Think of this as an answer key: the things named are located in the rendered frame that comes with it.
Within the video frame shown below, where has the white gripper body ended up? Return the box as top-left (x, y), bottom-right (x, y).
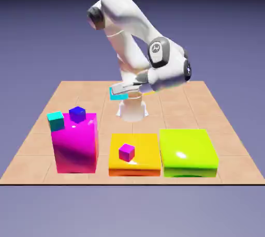
top-left (111, 81), bottom-right (148, 95)

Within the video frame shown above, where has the small blue cube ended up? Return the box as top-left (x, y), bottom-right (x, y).
top-left (68, 106), bottom-right (87, 124)

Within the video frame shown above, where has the small magenta cube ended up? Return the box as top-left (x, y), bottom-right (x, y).
top-left (118, 143), bottom-right (136, 162)

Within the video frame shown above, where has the small cyan cube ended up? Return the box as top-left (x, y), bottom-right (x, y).
top-left (46, 111), bottom-right (65, 132)

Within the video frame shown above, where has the cyan box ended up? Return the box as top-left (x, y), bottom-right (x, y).
top-left (109, 86), bottom-right (129, 101)

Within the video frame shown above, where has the large orange box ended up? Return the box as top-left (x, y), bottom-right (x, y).
top-left (108, 133), bottom-right (162, 177)

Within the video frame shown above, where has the large magenta box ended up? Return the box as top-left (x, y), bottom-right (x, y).
top-left (50, 112), bottom-right (99, 174)

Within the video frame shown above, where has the large lime green box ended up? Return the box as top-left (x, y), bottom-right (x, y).
top-left (159, 128), bottom-right (219, 178)

